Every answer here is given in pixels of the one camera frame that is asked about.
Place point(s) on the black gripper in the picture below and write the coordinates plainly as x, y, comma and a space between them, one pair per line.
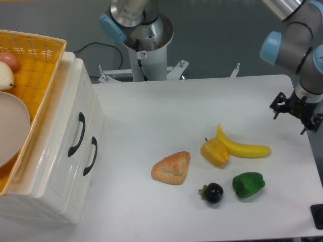
300, 108

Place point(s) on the black top drawer handle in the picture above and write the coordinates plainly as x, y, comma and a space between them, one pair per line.
79, 135

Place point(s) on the black drawer handle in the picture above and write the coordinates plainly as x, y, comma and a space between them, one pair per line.
79, 135
93, 156

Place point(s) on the white drawer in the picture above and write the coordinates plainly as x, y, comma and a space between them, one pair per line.
80, 184
58, 174

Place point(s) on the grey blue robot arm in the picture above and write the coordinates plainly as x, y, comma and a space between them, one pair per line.
290, 49

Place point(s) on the white drawer cabinet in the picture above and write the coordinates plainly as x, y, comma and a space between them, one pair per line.
20, 198

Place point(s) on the yellow banana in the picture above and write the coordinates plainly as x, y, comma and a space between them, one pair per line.
240, 149

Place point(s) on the green bell pepper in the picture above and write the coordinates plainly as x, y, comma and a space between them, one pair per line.
247, 184

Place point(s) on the yellow orange pepper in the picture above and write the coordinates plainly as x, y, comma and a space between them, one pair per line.
215, 151

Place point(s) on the black object at edge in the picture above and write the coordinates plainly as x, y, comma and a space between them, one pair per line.
317, 214

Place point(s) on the dark purple mangosteen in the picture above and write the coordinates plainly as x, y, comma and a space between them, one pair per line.
212, 193

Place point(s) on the triangular bread pastry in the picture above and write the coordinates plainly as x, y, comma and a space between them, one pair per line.
173, 169

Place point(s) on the yellow wicker basket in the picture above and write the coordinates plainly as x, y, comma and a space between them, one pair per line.
39, 58

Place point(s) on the beige plate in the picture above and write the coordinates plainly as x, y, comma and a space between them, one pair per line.
15, 125

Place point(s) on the white metal base frame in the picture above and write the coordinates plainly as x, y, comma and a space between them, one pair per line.
173, 73

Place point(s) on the black bottom drawer handle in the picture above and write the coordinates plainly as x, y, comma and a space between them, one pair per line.
93, 156

